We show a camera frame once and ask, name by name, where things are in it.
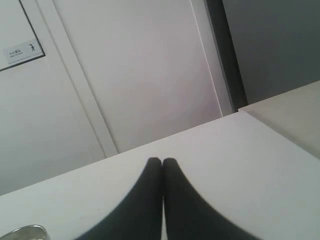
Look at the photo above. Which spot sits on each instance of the beige side table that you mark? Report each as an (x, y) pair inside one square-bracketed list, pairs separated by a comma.
[(294, 114)]

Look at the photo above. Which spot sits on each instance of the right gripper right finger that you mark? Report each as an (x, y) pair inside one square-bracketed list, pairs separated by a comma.
[(187, 215)]

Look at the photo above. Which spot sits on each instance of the steel bowl with rice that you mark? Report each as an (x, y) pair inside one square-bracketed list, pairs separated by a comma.
[(28, 232)]

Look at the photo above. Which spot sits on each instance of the white cabinet doors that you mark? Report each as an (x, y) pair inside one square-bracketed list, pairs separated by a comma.
[(116, 75)]

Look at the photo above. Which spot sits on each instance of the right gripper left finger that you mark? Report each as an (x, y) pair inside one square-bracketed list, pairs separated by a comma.
[(139, 216)]

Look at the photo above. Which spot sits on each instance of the black vertical post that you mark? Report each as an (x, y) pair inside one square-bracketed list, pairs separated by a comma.
[(226, 53)]

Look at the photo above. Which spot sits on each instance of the white warning sign plate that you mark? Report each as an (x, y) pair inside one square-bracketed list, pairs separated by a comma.
[(18, 41)]

